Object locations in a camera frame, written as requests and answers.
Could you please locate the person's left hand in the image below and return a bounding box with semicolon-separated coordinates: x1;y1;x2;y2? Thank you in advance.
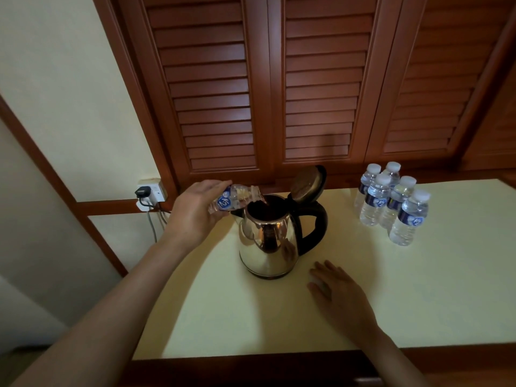
163;179;234;253

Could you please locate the person's right hand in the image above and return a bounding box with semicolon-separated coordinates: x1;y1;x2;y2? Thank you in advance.
307;260;382;349

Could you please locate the clear plastic water bottle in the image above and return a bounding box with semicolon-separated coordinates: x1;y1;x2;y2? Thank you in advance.
359;173;392;227
207;184;268;215
389;189;431;247
381;161;402;188
378;175;418;232
354;163;382;210

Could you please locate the stainless steel electric kettle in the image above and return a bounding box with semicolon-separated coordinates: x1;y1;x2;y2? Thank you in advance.
230;164;329;280

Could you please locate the person's left forearm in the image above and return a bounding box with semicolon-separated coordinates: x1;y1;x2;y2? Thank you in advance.
10;233;194;387

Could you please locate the wooden louvered shutter door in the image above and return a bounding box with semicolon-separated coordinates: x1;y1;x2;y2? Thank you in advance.
364;0;516;166
268;0;404;174
117;0;275;186
459;64;516;172

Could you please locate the wooden cabinet cream top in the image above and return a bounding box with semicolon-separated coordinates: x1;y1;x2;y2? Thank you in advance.
117;169;516;387

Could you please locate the white wall socket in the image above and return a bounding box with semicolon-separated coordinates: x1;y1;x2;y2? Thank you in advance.
136;179;168;205

